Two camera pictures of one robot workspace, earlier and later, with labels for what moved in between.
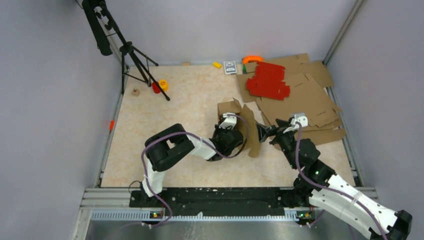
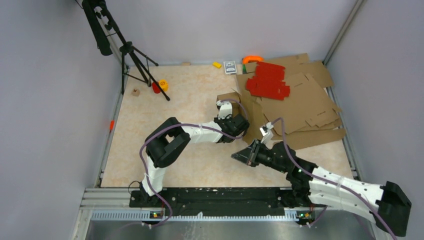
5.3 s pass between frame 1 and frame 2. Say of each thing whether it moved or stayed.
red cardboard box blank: stayed
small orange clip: stayed
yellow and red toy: stayed
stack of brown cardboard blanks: stayed
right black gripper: moved
